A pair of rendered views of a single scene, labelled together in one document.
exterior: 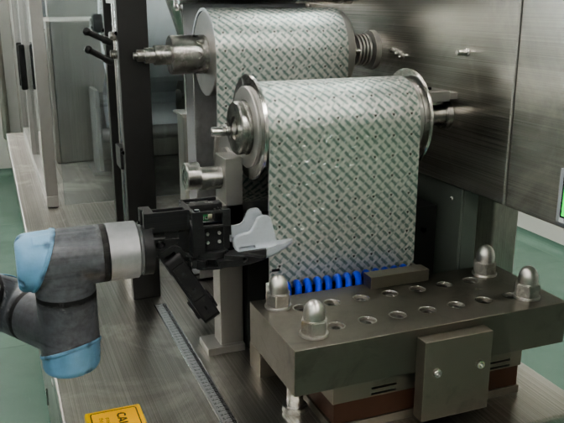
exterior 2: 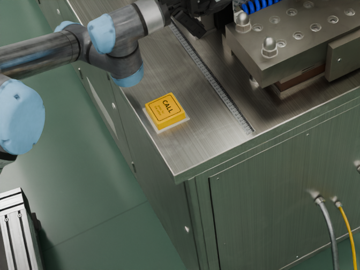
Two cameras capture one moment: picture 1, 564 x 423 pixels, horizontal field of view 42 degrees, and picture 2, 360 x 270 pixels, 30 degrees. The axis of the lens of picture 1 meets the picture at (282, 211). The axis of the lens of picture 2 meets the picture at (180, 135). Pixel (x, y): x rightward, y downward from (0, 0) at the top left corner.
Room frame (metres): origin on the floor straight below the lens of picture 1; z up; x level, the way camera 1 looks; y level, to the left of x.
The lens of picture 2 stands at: (-0.16, 0.13, 2.10)
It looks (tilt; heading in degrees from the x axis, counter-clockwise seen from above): 53 degrees down; 3
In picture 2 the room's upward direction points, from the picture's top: 10 degrees counter-clockwise
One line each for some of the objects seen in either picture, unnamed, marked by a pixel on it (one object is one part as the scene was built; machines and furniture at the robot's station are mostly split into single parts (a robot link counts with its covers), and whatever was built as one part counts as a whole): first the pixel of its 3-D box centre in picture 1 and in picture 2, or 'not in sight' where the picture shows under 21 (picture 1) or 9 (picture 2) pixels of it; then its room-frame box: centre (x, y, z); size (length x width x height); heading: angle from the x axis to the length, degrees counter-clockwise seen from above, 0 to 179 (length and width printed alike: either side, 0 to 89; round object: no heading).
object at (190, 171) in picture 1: (191, 175); not in sight; (1.03, 0.13, 1.18); 0.04 x 0.02 x 0.04; 22
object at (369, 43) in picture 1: (355, 49); not in sight; (1.37, -0.13, 1.33); 0.07 x 0.07 x 0.07; 22
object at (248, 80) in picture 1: (249, 127); not in sight; (1.03, 0.05, 1.25); 0.15 x 0.01 x 0.15; 22
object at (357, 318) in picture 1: (407, 321); (320, 21); (0.92, -0.17, 1.00); 0.40 x 0.16 x 0.06; 112
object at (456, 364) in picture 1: (454, 373); (347, 55); (0.84, -0.22, 0.96); 0.10 x 0.03 x 0.11; 112
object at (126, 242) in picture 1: (124, 249); (149, 14); (0.91, 0.21, 1.11); 0.08 x 0.05 x 0.08; 22
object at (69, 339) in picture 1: (61, 326); (119, 58); (0.89, 0.29, 1.01); 0.11 x 0.08 x 0.11; 53
